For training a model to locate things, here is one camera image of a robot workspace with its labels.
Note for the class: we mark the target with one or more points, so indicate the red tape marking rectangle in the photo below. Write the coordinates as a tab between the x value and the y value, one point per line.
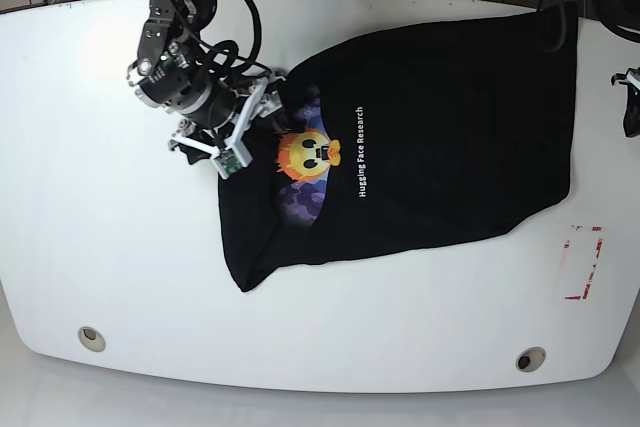
581	253

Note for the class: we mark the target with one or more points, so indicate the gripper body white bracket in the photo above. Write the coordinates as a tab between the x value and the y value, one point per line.
227	113
631	79

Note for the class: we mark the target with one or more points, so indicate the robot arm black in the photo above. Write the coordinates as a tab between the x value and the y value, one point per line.
175	67
621	17

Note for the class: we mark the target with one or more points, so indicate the right table grommet hole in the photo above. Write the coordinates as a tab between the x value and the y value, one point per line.
531	359

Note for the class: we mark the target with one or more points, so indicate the left table grommet hole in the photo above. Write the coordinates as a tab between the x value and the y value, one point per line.
91	339

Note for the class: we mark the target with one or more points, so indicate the table grommet hole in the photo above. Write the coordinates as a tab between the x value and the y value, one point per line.
91	339
531	359

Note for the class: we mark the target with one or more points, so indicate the black t-shirt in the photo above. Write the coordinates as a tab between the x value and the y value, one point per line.
417	137

